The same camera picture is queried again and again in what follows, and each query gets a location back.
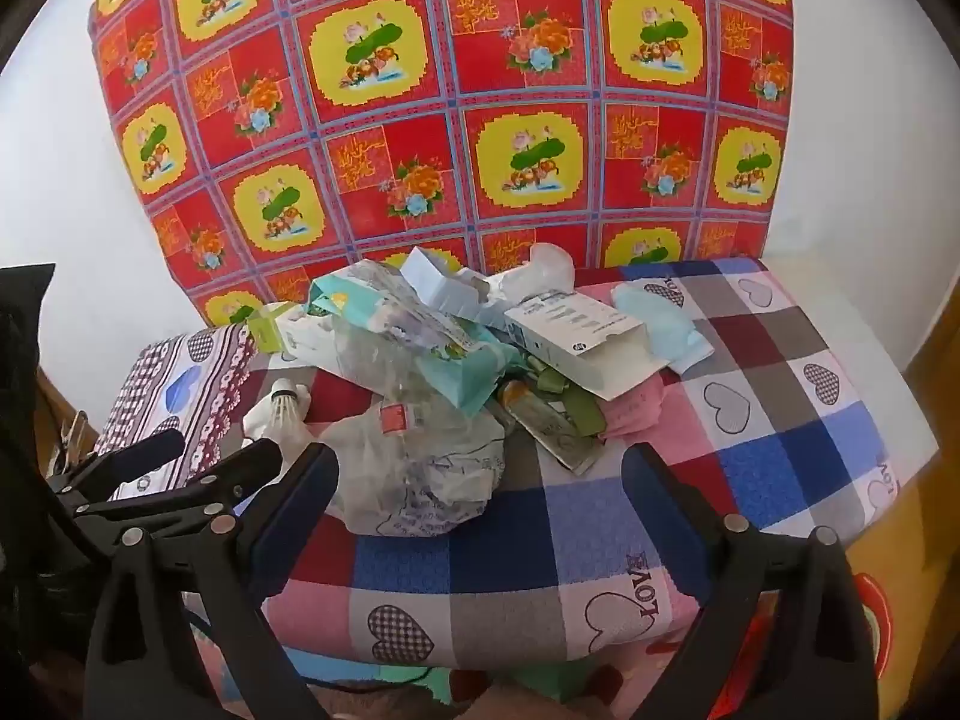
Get white shuttlecock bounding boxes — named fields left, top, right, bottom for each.
left=241, top=381, right=312, bottom=442

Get olive green strips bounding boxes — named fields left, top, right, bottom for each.
left=525, top=367, right=608, bottom=440

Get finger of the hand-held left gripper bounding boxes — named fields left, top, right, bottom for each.
left=45, top=429, right=187, bottom=505
left=73, top=436, right=284, bottom=539

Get paper trash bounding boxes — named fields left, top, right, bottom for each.
left=322, top=412, right=507, bottom=537

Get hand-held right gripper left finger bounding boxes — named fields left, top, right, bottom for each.
left=84, top=444, right=341, bottom=720

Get light blue fabric cover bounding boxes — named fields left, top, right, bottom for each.
left=611, top=281, right=713, bottom=376

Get pink plastic cup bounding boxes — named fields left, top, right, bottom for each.
left=525, top=244, right=577, bottom=293

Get silver snack wrapper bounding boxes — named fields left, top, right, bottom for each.
left=495, top=379, right=608, bottom=475

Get red floral printed cloth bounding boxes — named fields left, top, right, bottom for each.
left=88, top=0, right=796, bottom=327

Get red bin with green rim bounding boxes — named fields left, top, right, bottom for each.
left=846, top=555, right=912, bottom=691

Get white carton box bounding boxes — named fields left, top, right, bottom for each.
left=504, top=289, right=670, bottom=400

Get teal wipes packet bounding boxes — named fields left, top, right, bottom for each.
left=309, top=262, right=526, bottom=415

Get checked heart blanket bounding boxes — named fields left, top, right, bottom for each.
left=94, top=256, right=942, bottom=668

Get wooden desk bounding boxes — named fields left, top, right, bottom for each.
left=34, top=367, right=102, bottom=477

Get green selfie stick box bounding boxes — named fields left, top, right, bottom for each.
left=246, top=302, right=338, bottom=380

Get light blue small box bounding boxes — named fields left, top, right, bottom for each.
left=400, top=246, right=488, bottom=323

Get pink cloth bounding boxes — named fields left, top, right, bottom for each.
left=600, top=375, right=680, bottom=443

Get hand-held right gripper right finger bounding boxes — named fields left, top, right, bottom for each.
left=621, top=443, right=879, bottom=720

